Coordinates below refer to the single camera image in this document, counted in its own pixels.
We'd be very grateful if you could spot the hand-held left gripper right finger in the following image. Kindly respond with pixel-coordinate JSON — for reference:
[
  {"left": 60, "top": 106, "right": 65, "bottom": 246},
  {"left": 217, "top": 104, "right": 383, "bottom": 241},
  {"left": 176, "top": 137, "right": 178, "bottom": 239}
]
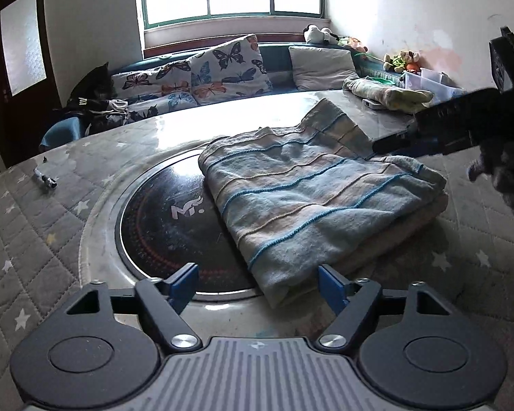
[{"left": 317, "top": 264, "right": 450, "bottom": 352}]

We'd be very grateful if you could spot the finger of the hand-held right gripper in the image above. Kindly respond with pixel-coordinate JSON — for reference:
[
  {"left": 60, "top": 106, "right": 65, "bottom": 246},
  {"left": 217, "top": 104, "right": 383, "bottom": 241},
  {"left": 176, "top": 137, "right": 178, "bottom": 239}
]
[
  {"left": 488, "top": 26, "right": 514, "bottom": 95},
  {"left": 372, "top": 88, "right": 498, "bottom": 157}
]

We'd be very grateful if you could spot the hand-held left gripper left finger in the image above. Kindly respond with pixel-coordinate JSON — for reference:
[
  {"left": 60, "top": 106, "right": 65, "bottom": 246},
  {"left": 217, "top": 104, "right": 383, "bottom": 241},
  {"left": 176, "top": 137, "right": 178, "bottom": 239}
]
[{"left": 66, "top": 262, "right": 200, "bottom": 352}]

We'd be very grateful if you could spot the blue striped towel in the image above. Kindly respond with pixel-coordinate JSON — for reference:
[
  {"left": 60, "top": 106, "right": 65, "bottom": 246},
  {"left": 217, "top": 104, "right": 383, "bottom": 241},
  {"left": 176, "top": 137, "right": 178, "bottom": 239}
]
[{"left": 198, "top": 98, "right": 450, "bottom": 309}]

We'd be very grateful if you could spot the dark clothes pile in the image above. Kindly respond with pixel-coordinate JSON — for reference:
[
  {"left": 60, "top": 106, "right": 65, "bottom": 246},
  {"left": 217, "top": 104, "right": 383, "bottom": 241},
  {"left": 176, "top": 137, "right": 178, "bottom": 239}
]
[{"left": 53, "top": 96, "right": 131, "bottom": 135}]

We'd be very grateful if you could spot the person's right hand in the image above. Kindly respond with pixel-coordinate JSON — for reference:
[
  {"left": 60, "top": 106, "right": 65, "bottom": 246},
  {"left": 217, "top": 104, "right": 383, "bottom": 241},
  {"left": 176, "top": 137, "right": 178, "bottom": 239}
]
[{"left": 467, "top": 137, "right": 514, "bottom": 223}]

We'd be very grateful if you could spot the clear plastic storage box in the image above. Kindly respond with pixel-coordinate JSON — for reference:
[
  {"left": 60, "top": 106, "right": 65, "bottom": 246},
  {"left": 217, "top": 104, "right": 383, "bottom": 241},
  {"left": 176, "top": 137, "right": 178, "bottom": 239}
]
[{"left": 400, "top": 67, "right": 467, "bottom": 101}]

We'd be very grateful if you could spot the round black induction cooktop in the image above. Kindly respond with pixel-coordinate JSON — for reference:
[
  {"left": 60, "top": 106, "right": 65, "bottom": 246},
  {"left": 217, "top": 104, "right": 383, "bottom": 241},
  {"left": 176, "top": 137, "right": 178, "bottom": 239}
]
[{"left": 115, "top": 149, "right": 275, "bottom": 302}]

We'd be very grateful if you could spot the rolled floral cloth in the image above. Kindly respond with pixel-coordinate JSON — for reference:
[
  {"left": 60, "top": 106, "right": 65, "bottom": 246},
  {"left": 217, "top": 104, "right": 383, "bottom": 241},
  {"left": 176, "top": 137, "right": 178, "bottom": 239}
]
[{"left": 343, "top": 76, "right": 435, "bottom": 110}]

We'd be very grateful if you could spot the group of small plush toys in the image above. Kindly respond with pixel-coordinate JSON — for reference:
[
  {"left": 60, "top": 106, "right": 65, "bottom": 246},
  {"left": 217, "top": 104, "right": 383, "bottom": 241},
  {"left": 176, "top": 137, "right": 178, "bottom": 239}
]
[{"left": 382, "top": 50, "right": 421, "bottom": 73}]

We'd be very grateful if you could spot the pink and green plush toy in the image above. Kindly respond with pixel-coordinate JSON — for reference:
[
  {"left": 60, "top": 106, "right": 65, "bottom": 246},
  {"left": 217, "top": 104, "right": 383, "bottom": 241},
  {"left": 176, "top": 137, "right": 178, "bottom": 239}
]
[{"left": 338, "top": 36, "right": 369, "bottom": 54}]

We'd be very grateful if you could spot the beige cushion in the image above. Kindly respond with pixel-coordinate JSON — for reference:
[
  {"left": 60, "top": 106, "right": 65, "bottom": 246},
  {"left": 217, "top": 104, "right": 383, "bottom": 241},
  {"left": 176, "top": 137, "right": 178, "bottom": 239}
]
[{"left": 288, "top": 45, "right": 358, "bottom": 91}]

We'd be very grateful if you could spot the panda plush toy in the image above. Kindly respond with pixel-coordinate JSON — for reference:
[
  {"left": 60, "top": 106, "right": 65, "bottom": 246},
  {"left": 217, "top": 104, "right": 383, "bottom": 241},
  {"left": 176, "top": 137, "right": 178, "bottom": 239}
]
[{"left": 304, "top": 24, "right": 339, "bottom": 46}]

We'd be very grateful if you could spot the black and clear pen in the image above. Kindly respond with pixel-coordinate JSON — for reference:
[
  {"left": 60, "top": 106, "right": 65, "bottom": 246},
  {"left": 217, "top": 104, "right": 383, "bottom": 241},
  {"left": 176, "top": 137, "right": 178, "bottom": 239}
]
[{"left": 33, "top": 167, "right": 58, "bottom": 190}]

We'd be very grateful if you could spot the small butterfly print pillow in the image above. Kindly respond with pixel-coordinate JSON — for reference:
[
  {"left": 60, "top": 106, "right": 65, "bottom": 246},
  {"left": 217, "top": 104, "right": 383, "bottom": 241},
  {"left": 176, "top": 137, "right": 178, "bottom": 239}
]
[{"left": 126, "top": 92, "right": 198, "bottom": 121}]

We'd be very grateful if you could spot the blue sofa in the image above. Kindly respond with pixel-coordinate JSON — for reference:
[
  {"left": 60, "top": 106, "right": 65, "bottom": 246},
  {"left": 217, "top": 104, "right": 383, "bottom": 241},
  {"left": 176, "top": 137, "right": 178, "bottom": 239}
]
[{"left": 38, "top": 43, "right": 412, "bottom": 150}]

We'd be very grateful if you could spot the blue cushion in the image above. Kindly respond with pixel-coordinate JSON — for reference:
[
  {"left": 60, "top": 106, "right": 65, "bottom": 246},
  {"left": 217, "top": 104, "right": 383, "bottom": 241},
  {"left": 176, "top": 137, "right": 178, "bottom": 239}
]
[{"left": 38, "top": 117, "right": 86, "bottom": 150}]

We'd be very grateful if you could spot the flat butterfly print pillow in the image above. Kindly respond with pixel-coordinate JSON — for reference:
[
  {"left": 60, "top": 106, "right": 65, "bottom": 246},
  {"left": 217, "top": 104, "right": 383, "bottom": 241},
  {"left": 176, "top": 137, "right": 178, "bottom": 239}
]
[{"left": 110, "top": 59, "right": 193, "bottom": 99}]

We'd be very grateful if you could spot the black bag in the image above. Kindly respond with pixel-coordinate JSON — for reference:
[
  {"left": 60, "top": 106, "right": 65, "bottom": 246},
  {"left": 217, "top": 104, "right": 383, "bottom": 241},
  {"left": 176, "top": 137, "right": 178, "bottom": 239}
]
[{"left": 66, "top": 62, "right": 114, "bottom": 110}]

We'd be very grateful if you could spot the large butterfly print pillow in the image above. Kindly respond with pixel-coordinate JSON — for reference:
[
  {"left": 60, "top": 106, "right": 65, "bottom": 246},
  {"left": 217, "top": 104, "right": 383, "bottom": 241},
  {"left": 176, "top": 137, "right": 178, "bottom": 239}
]
[{"left": 188, "top": 34, "right": 272, "bottom": 105}]

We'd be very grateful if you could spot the dark wooden door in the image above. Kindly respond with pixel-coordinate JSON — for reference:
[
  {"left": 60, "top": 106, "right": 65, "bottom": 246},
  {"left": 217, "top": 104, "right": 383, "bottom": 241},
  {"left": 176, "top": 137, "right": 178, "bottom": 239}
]
[{"left": 0, "top": 0, "right": 63, "bottom": 167}]

